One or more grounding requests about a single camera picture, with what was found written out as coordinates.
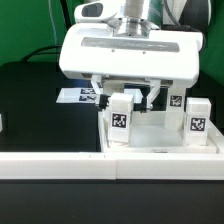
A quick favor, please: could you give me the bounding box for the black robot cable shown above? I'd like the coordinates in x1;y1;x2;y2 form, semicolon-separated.
19;44;64;64

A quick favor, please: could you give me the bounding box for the white front fence bar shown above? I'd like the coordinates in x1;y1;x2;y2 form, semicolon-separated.
0;152;224;180

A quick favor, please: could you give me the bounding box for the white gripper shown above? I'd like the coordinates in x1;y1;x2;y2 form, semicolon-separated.
59;0;206;113

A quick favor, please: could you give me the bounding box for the white square table top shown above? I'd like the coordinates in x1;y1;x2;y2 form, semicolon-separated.
98;111;218;153

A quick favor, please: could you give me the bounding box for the black vertical cable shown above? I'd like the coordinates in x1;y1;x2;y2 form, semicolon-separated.
59;0;76;31

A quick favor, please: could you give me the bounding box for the fiducial marker sheet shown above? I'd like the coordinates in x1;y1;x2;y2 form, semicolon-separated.
56;88;96;103

